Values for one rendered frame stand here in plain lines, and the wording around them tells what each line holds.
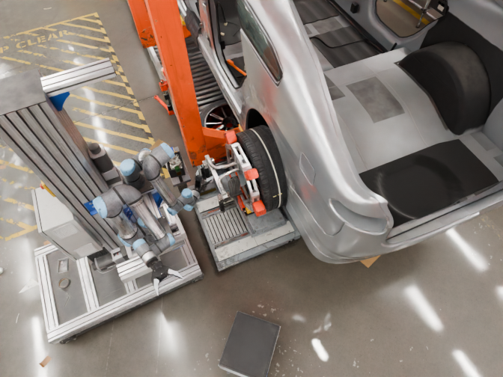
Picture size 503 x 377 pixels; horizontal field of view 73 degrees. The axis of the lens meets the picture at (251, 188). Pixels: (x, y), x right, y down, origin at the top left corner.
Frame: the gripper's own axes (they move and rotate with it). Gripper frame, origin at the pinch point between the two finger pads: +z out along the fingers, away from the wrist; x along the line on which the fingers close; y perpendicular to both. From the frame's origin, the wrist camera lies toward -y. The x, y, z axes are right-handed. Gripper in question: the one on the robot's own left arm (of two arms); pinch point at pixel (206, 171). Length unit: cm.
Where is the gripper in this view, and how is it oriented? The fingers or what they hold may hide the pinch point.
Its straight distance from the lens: 275.3
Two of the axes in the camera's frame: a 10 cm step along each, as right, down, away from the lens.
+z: 3.7, -7.8, 5.0
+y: 0.2, 5.4, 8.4
